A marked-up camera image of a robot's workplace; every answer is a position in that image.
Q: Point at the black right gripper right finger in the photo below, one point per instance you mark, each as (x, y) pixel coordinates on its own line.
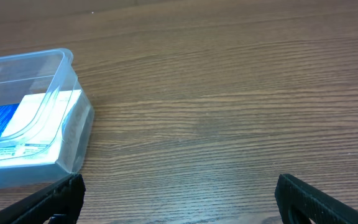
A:
(301, 203)

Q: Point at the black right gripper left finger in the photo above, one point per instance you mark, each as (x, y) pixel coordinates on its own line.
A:
(60, 202)

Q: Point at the white medicine box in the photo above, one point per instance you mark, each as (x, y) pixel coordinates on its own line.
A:
(42, 127)

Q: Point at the clear plastic container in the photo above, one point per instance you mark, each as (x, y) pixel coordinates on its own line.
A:
(48, 72)

